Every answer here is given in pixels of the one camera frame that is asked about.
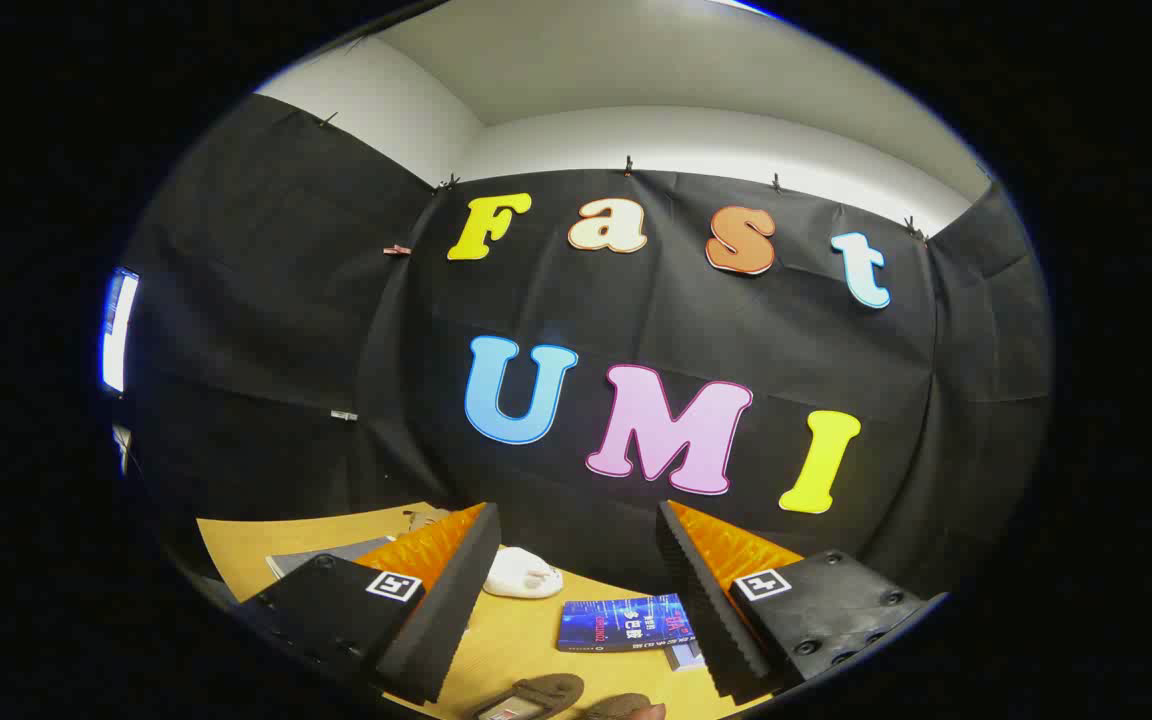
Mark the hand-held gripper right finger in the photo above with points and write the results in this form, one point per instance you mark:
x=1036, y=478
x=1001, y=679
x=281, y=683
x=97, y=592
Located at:
x=711, y=610

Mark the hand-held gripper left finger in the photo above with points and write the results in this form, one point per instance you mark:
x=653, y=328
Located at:
x=451, y=610

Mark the brown fuzzy shoe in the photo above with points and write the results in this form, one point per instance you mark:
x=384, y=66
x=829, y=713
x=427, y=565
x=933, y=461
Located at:
x=621, y=707
x=546, y=690

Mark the grey fabric storage box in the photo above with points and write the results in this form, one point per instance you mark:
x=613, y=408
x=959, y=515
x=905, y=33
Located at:
x=321, y=558

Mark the light blue book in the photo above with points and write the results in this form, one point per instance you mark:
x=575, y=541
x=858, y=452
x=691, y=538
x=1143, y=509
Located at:
x=686, y=656

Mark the white plush toy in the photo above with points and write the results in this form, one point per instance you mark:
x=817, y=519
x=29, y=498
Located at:
x=521, y=575

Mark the dark blue book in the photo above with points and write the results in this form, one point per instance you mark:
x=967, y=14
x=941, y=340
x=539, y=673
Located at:
x=616, y=622

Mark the bright window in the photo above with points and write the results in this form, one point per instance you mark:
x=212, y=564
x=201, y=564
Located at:
x=119, y=330

